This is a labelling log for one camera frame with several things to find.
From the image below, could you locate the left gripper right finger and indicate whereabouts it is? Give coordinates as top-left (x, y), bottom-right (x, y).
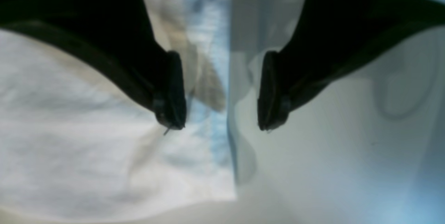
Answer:
top-left (257, 0), bottom-right (445, 131)

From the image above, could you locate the white printed t-shirt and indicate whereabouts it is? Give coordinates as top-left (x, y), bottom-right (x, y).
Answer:
top-left (1, 0), bottom-right (301, 224)

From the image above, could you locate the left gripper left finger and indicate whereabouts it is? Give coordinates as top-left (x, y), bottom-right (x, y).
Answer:
top-left (0, 0), bottom-right (187, 129)

